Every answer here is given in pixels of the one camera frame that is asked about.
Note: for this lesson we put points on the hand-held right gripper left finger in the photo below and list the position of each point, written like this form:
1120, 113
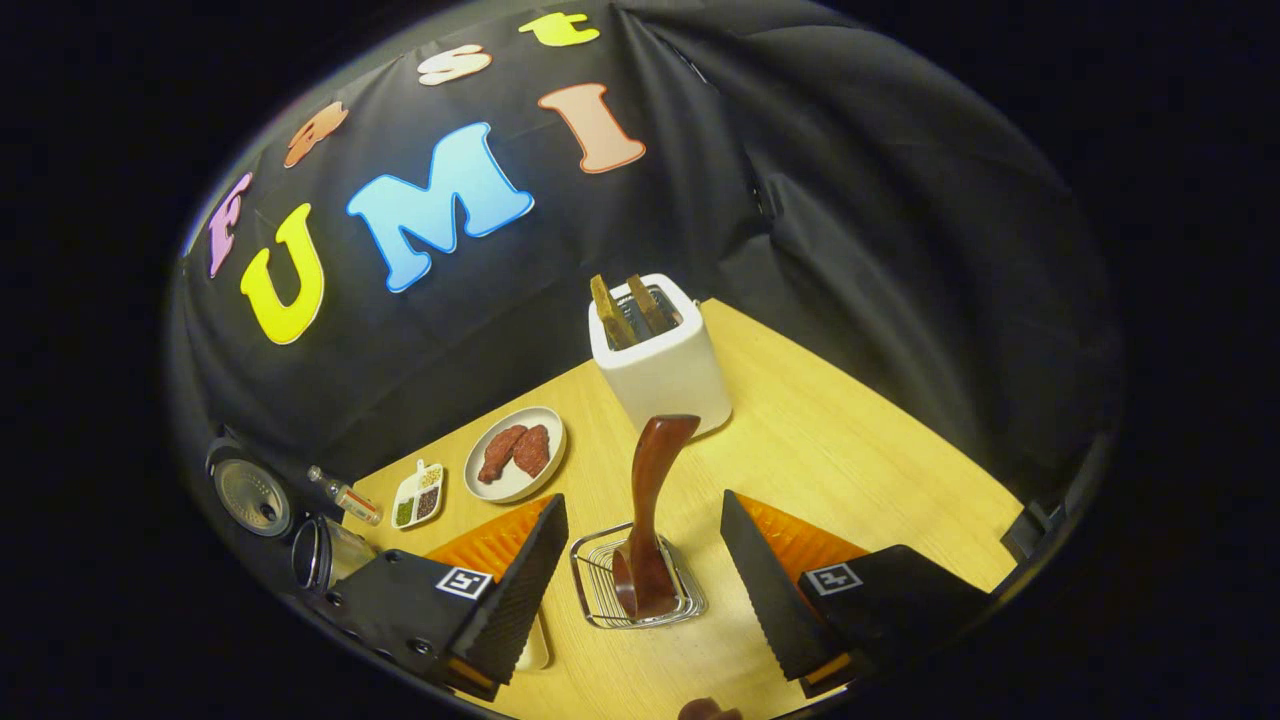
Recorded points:
510, 610

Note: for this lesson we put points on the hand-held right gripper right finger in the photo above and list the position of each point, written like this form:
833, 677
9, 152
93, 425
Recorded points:
775, 610

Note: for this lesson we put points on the brown wooden spoon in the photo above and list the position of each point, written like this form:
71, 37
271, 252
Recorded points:
650, 480

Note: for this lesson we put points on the grey rice cooker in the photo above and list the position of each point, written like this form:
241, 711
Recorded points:
250, 490

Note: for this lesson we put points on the round white plate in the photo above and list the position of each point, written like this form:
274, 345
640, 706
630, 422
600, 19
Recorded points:
500, 493

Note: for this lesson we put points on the white divided bean dish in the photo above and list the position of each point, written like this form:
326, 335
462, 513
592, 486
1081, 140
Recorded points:
418, 500

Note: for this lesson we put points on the red meat piece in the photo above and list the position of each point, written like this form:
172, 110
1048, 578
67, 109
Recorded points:
532, 450
500, 452

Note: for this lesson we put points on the small glass bottle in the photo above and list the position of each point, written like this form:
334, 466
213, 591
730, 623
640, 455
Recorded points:
350, 497

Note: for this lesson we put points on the white toaster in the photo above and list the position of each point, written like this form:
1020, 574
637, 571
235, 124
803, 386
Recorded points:
670, 380

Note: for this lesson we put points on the brown toast slice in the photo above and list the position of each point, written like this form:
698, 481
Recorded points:
610, 315
648, 305

